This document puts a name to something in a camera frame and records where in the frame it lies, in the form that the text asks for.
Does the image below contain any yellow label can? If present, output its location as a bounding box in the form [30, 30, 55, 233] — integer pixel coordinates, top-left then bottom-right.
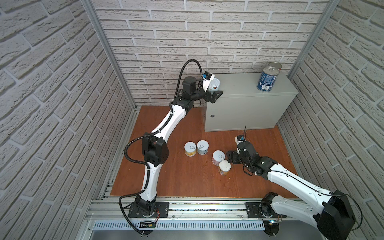
[184, 142, 197, 157]

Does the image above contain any blue Progresso soup can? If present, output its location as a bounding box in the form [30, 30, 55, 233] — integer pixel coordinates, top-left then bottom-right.
[257, 66, 280, 92]

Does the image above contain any red label soup can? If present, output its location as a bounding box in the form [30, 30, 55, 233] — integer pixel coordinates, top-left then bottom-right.
[268, 62, 282, 71]

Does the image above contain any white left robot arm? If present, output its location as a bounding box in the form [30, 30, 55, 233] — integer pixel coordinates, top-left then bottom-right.
[124, 90, 224, 217]

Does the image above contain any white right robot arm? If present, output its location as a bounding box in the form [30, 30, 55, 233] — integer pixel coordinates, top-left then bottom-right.
[227, 149, 357, 240]

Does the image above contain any orange can white lid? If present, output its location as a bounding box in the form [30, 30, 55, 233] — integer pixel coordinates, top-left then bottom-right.
[219, 160, 231, 176]

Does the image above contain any pink label can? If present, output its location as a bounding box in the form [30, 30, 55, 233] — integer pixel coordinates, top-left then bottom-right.
[212, 150, 226, 166]

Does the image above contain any grey metal cabinet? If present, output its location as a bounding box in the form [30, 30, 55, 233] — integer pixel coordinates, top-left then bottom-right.
[204, 73, 299, 132]

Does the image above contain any white grey label can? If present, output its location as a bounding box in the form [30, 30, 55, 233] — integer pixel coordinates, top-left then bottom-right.
[197, 140, 209, 155]

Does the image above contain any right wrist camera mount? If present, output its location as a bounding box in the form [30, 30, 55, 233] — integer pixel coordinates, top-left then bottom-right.
[235, 135, 260, 160]

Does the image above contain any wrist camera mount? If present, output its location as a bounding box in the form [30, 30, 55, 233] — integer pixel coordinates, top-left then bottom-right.
[182, 71, 216, 94]
[235, 135, 260, 160]

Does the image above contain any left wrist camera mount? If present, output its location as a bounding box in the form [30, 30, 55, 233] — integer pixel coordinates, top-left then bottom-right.
[182, 71, 216, 94]

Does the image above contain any black corrugated left cable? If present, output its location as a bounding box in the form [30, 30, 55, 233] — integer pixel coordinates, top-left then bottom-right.
[118, 59, 205, 236]

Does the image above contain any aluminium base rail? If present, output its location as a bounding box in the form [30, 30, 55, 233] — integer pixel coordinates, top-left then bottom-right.
[80, 197, 317, 238]

